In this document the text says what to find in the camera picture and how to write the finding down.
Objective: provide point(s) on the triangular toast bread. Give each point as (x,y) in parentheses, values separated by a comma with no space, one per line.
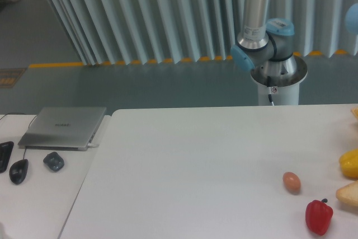
(348,194)

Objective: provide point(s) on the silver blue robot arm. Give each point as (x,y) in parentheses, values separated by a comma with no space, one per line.
(256,23)

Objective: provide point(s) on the woven basket edge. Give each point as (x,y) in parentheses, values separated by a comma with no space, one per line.
(355,112)

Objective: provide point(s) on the white folding partition screen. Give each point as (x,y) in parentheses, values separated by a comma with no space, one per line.
(143,30)

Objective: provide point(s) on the silver closed laptop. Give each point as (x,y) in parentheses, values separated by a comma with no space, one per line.
(64,128)

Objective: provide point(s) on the brown egg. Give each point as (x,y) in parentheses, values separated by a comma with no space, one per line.
(291,182)

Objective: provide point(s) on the dark grey small case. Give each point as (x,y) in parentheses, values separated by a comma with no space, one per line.
(54,161)

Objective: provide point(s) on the black computer mouse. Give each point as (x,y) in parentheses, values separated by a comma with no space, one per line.
(18,171)

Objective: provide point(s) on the red bell pepper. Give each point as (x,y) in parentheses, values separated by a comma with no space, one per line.
(318,216)

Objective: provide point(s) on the yellow bell pepper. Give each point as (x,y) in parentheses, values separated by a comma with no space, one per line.
(348,164)

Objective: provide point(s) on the black keyboard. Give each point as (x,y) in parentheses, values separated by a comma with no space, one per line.
(5,155)

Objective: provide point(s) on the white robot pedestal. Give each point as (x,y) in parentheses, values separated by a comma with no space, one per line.
(278,83)

